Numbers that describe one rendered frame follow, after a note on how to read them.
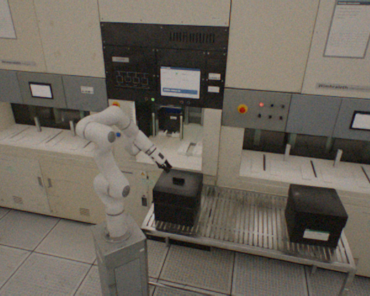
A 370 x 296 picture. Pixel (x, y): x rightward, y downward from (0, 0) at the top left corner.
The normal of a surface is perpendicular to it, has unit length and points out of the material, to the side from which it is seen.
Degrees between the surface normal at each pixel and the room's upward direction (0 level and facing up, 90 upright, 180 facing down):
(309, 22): 90
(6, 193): 90
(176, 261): 0
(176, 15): 93
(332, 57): 90
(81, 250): 0
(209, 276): 0
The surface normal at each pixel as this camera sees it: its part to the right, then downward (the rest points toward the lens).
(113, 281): 0.51, 0.40
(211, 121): -0.24, 0.45
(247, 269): 0.01, -0.89
